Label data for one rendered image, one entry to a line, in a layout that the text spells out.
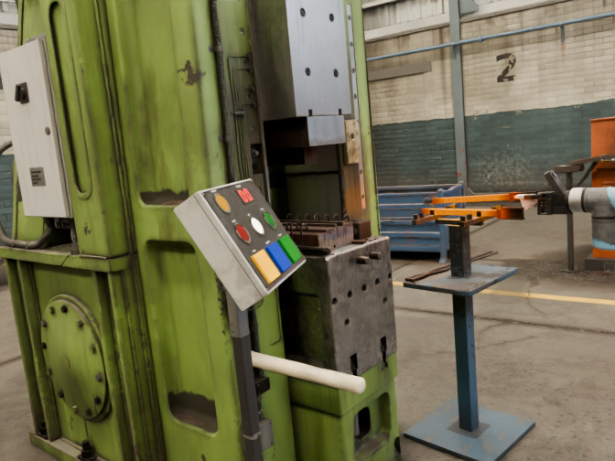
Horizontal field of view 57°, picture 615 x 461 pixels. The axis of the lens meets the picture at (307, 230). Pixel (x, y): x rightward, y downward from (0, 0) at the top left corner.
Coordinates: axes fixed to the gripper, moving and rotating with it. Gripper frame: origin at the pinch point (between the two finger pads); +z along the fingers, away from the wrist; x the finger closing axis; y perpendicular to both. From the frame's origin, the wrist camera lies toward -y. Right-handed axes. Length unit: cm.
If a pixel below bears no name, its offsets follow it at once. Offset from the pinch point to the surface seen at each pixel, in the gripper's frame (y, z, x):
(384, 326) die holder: 42, 28, -54
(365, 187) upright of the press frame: -7, 50, -32
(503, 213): 5.5, 0.3, -12.5
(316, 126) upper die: -32, 31, -78
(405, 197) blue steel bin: 29, 232, 250
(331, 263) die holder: 12, 25, -83
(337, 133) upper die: -29, 32, -67
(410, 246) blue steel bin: 79, 229, 249
